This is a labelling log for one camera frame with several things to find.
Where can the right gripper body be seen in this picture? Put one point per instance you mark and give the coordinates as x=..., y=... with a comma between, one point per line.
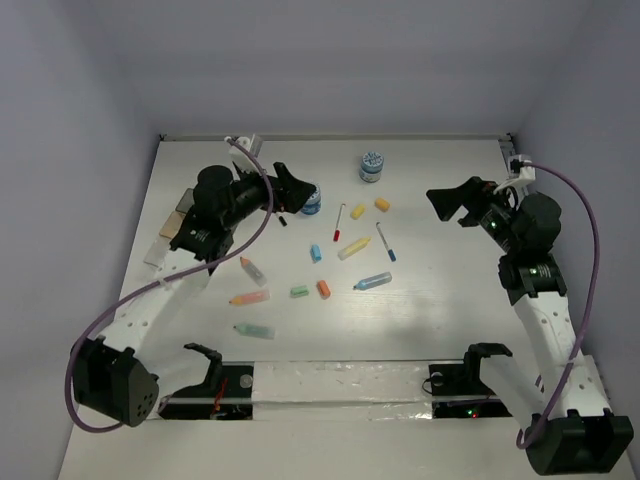
x=485, y=200

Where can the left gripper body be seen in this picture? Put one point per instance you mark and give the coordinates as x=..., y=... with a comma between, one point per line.
x=251, y=195

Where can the red cap marker pen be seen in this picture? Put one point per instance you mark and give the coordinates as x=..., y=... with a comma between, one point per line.
x=337, y=230

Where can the blue cap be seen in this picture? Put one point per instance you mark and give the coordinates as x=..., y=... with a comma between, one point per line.
x=315, y=253

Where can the blue cap marker pen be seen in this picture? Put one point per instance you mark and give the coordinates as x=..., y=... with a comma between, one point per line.
x=389, y=250

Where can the yellow pencil-shaped highlighter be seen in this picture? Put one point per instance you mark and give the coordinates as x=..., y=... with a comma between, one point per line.
x=353, y=248

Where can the blue pencil-shaped highlighter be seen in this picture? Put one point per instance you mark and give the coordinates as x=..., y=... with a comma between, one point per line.
x=373, y=281

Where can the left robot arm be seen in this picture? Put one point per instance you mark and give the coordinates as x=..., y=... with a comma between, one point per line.
x=111, y=380

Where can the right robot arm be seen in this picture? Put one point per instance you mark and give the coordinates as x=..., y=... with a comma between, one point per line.
x=566, y=423

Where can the grey smoked plastic bin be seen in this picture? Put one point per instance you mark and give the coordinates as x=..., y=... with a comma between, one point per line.
x=186, y=202

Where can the orange-yellow cap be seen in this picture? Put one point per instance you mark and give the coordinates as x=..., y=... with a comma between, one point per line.
x=382, y=204

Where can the yellow cap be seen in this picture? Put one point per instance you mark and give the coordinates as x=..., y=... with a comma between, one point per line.
x=358, y=211

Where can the grey-orange pencil-shaped highlighter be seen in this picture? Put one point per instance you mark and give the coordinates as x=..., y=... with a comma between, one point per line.
x=253, y=271

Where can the green cap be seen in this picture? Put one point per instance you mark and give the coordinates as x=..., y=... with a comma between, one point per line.
x=299, y=291

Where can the orange cap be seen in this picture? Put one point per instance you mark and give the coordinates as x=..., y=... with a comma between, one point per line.
x=323, y=289

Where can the orange pencil-shaped highlighter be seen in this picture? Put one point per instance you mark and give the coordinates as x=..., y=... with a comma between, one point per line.
x=250, y=298

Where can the clear plastic bin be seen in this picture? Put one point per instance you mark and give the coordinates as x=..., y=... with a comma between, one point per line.
x=155, y=256

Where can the green pencil-shaped highlighter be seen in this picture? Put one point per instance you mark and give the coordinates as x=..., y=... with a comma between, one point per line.
x=254, y=331

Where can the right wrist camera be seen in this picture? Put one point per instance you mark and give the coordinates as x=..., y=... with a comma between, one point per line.
x=521, y=172

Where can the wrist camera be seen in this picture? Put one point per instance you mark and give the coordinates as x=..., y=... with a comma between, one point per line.
x=521, y=172
x=252, y=143

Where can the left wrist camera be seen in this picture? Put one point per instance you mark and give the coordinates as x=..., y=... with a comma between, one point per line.
x=252, y=143

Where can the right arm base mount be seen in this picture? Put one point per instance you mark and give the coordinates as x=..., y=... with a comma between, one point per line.
x=456, y=390

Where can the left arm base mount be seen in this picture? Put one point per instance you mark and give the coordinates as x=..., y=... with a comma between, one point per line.
x=224, y=394

